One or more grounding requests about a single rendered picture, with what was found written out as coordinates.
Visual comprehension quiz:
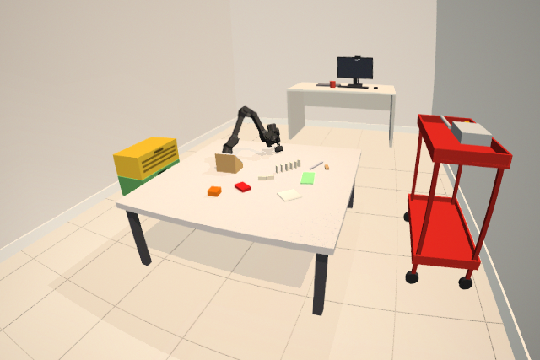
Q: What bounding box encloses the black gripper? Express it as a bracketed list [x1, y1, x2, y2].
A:
[274, 127, 283, 153]

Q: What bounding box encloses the light green flat rectangular block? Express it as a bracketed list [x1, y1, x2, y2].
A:
[300, 172, 315, 185]

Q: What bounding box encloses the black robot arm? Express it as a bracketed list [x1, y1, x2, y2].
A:
[222, 106, 278, 154]

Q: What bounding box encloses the red flat block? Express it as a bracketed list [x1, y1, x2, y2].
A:
[234, 182, 251, 193]

